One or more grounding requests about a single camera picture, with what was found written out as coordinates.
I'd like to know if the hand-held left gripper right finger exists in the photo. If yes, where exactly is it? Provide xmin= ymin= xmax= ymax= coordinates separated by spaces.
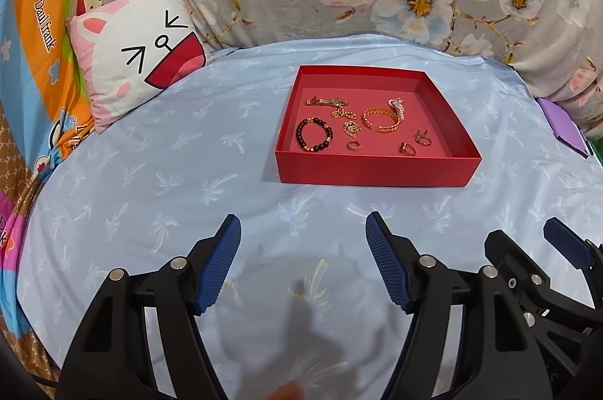
xmin=366 ymin=211 xmax=552 ymax=400

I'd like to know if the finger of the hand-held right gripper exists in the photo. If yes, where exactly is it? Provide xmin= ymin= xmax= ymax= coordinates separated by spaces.
xmin=484 ymin=229 xmax=559 ymax=302
xmin=543 ymin=218 xmax=603 ymax=276

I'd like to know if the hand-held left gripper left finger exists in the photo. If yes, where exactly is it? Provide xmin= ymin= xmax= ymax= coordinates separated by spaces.
xmin=55 ymin=214 xmax=242 ymax=400

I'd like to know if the red tray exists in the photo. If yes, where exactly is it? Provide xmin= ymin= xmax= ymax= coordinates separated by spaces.
xmin=274 ymin=65 xmax=482 ymax=189

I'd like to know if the gold braided bangle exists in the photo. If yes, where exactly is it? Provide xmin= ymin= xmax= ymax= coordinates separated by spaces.
xmin=362 ymin=105 xmax=402 ymax=134

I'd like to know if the dark bead bracelet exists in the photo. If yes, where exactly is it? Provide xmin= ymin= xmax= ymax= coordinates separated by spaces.
xmin=296 ymin=116 xmax=334 ymax=153

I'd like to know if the person's left hand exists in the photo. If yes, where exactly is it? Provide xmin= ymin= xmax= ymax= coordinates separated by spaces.
xmin=264 ymin=381 xmax=305 ymax=400

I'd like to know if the light blue palm-print sheet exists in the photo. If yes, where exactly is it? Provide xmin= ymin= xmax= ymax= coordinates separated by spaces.
xmin=14 ymin=31 xmax=603 ymax=400

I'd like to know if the purple flat object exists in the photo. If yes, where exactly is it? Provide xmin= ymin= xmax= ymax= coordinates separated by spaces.
xmin=537 ymin=97 xmax=589 ymax=158

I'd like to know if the gold pearl clasp piece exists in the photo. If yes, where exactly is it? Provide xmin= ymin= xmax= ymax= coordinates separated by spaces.
xmin=387 ymin=97 xmax=407 ymax=123

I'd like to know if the cat face pillow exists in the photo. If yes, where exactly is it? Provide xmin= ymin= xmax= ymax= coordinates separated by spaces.
xmin=70 ymin=0 xmax=215 ymax=134

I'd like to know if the colourful cartoon blanket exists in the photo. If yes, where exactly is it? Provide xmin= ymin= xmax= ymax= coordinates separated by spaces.
xmin=0 ymin=0 xmax=114 ymax=386

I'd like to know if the gold link chain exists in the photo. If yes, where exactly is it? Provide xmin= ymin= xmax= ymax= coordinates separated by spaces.
xmin=305 ymin=95 xmax=348 ymax=109

